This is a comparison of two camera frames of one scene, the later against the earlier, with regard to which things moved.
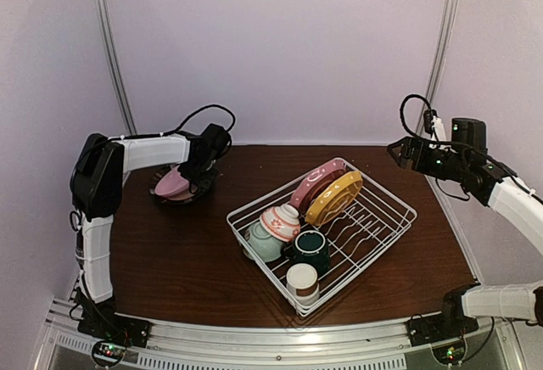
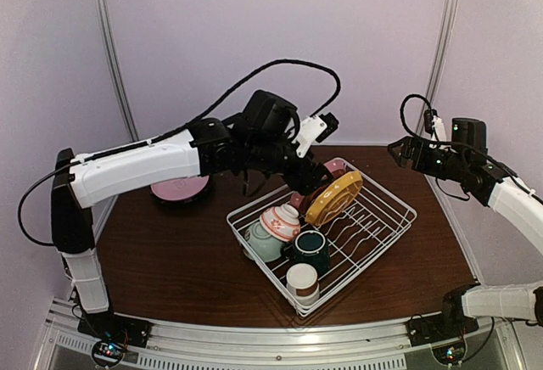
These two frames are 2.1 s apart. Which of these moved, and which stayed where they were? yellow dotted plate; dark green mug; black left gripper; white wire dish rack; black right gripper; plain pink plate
Moved: black left gripper; plain pink plate
Stayed: yellow dotted plate; black right gripper; dark green mug; white wire dish rack
